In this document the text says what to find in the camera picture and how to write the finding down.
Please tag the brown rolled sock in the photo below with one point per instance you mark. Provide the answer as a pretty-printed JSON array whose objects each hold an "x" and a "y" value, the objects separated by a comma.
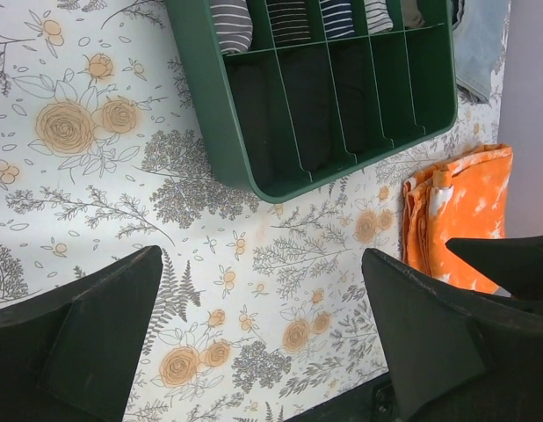
[{"x": 411, "y": 15}]

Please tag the black boxer underwear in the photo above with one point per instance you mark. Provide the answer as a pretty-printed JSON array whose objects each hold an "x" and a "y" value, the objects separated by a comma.
[{"x": 354, "y": 95}]

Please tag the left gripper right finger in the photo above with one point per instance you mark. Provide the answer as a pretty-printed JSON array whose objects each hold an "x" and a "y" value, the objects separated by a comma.
[{"x": 455, "y": 354}]

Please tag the light blue cloth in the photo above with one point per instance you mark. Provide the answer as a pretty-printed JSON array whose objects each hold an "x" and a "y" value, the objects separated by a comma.
[{"x": 477, "y": 35}]

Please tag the orange white patterned cloth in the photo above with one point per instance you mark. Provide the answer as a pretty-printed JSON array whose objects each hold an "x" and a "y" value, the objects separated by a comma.
[{"x": 462, "y": 197}]

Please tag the green compartment organizer box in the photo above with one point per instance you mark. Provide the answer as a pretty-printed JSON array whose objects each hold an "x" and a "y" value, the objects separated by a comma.
[{"x": 412, "y": 79}]

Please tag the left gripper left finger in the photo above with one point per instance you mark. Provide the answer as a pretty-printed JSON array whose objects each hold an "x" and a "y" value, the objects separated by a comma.
[{"x": 71, "y": 353}]

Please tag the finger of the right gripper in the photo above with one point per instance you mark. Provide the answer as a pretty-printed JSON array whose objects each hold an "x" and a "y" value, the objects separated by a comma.
[{"x": 515, "y": 264}]

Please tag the black speckled rolled sock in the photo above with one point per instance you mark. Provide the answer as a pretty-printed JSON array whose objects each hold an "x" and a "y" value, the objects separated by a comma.
[{"x": 289, "y": 22}]

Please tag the blue patterned rolled sock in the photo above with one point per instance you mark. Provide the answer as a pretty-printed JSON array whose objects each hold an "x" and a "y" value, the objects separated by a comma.
[{"x": 337, "y": 18}]

